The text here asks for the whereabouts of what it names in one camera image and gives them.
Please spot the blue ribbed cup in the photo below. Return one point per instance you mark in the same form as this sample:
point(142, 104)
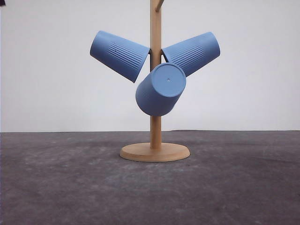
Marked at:
point(193, 53)
point(160, 90)
point(120, 54)

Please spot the wooden mug tree stand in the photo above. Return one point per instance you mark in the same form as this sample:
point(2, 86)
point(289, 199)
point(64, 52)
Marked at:
point(156, 151)

